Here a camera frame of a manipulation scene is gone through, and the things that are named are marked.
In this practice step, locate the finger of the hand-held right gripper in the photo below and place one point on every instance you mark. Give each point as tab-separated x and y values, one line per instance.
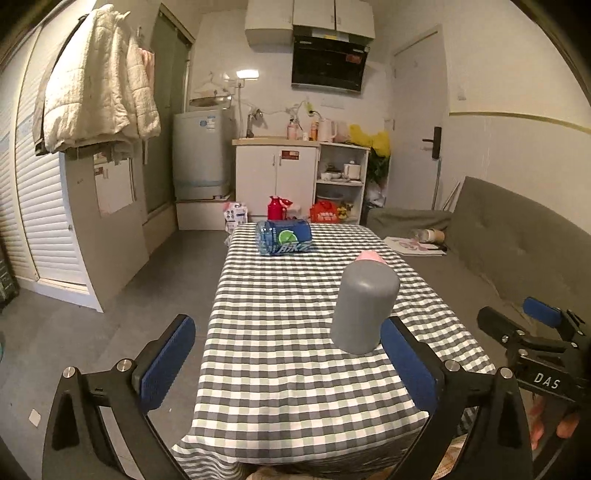
498	323
542	311

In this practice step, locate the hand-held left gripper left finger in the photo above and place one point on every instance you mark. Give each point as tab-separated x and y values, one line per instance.
168	364

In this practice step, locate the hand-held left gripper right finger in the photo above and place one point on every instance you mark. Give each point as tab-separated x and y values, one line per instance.
408	364

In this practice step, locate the grey cup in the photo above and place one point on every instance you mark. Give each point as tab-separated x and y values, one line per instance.
364	309

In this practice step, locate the brown paper cup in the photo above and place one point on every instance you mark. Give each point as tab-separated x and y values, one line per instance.
431	235

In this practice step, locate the pink cup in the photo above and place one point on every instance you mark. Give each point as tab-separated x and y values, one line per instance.
371	257

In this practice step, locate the person's right hand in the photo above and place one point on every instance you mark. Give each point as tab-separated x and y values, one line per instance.
567	424

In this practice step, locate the grey sofa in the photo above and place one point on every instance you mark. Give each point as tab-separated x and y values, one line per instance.
498	240

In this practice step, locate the grey checkered tablecloth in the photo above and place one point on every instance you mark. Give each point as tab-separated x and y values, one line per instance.
281	332

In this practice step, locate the printed magazine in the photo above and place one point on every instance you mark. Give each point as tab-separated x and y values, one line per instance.
406	245

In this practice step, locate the white leaning board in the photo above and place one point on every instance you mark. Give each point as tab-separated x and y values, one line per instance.
92	240

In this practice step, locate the white printed package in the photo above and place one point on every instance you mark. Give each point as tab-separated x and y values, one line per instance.
235	216

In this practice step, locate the blue drink bottle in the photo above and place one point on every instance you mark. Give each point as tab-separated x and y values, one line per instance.
284	236

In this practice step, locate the red plastic bag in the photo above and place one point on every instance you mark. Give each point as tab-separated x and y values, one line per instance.
325	213

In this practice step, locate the white open shelf unit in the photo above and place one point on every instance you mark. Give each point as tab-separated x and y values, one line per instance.
364	184

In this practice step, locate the red thermos bottle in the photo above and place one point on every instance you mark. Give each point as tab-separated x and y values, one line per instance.
275	208

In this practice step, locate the white louvred wardrobe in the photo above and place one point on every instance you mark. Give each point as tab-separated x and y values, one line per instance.
37	221

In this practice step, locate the frosted glass door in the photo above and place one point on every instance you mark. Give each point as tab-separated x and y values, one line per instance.
159	152

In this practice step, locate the white sink cabinet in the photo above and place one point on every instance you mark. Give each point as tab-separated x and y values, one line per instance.
277	175

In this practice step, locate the white washing machine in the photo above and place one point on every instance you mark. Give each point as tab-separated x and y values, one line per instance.
201	147

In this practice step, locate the yellow flower bouquet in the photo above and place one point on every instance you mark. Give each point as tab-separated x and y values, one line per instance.
376	141

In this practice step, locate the white door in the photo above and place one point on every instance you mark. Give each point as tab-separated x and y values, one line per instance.
415	101

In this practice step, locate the white electric kettle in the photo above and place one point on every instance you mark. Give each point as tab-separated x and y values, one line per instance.
327	130

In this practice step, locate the orange bottle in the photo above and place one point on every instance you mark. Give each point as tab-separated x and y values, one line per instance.
314	131

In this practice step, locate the metal faucet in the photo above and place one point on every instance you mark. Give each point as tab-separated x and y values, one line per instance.
251	122

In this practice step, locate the pink bottle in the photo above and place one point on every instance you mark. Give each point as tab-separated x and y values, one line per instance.
292	130

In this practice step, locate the metal basin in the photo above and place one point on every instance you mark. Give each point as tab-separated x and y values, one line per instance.
210	101

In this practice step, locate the white quilted jacket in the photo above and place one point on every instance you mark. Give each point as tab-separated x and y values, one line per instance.
92	83

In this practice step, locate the pink cloth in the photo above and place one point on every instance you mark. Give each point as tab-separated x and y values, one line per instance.
147	64

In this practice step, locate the black range hood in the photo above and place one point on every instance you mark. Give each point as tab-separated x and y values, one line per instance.
328	62

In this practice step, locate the wall lamp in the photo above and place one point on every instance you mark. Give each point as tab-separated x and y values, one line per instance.
247	74

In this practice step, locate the white wall cabinets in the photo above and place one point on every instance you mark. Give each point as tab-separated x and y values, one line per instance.
314	14

